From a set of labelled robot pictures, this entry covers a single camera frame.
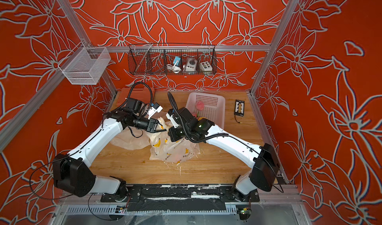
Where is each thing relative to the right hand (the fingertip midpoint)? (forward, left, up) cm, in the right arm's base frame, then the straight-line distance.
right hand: (165, 134), depth 72 cm
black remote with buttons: (+34, -48, -19) cm, 61 cm away
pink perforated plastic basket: (+32, -29, -19) cm, 47 cm away
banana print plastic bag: (-5, +2, -5) cm, 7 cm away
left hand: (+3, 0, +1) cm, 3 cm away
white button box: (+44, -22, +8) cm, 50 cm away
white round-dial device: (+43, -12, +11) cm, 47 cm away
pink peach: (+32, -19, -16) cm, 41 cm away
